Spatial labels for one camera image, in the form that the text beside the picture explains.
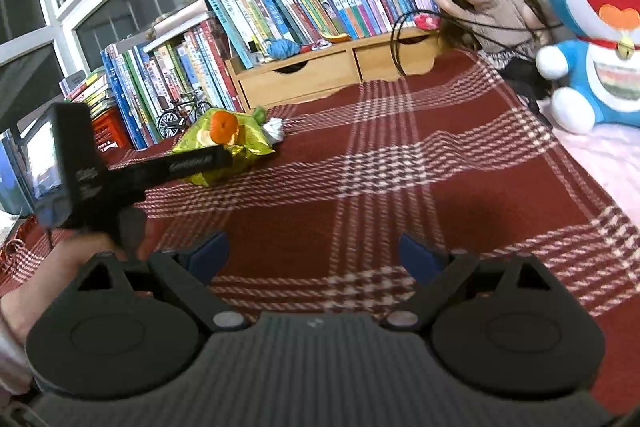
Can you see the stack of flat books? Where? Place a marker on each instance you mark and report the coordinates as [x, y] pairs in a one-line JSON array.
[[90, 92]]

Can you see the person's left forearm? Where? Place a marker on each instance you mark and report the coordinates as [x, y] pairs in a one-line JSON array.
[[12, 357]]

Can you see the large orange peel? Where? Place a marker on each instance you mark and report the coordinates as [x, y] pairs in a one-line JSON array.
[[222, 124]]

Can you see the person's left hand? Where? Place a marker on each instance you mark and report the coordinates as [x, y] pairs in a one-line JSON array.
[[60, 272]]

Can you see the blue cat plush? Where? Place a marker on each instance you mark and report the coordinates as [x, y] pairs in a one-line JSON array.
[[600, 72]]

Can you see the red plaid blanket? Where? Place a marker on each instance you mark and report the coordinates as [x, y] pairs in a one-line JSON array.
[[400, 167]]

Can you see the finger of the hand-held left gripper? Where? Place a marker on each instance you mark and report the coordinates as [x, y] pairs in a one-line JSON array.
[[222, 157]]

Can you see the row of colourful upright books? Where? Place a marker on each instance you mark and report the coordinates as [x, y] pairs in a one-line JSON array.
[[150, 87]]

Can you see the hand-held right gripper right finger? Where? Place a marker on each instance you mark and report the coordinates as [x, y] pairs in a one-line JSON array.
[[420, 257]]

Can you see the yellow green snack bag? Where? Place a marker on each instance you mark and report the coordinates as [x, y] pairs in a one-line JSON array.
[[240, 147]]

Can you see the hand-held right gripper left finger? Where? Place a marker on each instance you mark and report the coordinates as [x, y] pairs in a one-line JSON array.
[[210, 252]]

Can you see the wooden drawer organizer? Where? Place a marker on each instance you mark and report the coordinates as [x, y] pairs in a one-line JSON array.
[[300, 77]]

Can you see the pink bed sheet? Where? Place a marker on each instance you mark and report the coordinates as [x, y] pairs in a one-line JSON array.
[[610, 162]]

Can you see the miniature black bicycle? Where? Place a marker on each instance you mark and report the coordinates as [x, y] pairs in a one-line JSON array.
[[186, 109]]

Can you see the small red round object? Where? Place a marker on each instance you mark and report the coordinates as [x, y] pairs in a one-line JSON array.
[[427, 23]]

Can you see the red plastic crate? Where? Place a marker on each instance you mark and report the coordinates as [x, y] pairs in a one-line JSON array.
[[112, 132]]

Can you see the blue yarn ball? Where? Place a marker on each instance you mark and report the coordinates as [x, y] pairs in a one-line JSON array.
[[282, 48]]

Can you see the crumpled white tissue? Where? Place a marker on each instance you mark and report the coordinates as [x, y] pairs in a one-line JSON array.
[[274, 130]]

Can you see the large blue book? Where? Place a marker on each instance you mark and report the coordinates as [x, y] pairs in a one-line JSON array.
[[10, 182]]

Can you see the small orange peel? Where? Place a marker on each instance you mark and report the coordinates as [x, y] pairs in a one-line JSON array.
[[204, 138]]

